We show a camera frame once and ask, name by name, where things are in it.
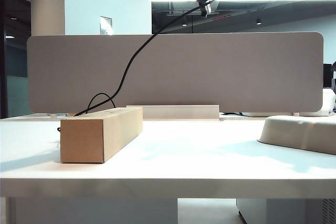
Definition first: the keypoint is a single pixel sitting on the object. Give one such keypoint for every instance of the framed wall notice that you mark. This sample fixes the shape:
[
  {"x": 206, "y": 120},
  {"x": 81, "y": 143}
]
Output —
[{"x": 106, "y": 26}]

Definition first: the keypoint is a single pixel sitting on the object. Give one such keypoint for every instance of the red ceiling sign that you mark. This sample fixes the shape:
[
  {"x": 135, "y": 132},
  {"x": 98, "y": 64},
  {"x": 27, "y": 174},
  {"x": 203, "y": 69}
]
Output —
[{"x": 221, "y": 18}]

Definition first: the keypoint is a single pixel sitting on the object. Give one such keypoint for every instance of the beige building column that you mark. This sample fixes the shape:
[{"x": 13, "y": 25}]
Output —
[{"x": 48, "y": 6}]

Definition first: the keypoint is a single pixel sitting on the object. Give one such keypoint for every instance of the black monitor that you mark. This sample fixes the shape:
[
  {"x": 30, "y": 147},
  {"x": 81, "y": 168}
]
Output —
[{"x": 328, "y": 77}]

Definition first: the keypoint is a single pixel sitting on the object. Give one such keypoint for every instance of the grey fabric desk divider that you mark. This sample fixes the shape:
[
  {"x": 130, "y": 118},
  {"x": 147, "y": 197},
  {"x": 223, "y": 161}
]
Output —
[{"x": 210, "y": 72}]

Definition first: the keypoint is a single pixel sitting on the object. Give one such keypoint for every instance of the long brown cardboard box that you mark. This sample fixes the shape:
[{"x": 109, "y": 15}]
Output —
[{"x": 84, "y": 140}]

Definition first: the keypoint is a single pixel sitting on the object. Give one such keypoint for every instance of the silver divider mounting bracket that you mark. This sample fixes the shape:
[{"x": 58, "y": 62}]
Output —
[
  {"x": 38, "y": 115},
  {"x": 62, "y": 115}
]

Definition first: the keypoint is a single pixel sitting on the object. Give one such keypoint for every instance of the black ceiling downlight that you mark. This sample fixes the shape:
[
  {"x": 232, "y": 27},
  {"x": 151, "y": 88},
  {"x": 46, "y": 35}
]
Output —
[
  {"x": 258, "y": 22},
  {"x": 184, "y": 23}
]

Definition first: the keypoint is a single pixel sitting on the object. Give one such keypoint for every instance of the beige pulp tray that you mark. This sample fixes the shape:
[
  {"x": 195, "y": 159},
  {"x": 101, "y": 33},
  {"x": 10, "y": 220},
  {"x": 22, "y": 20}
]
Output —
[{"x": 302, "y": 132}]

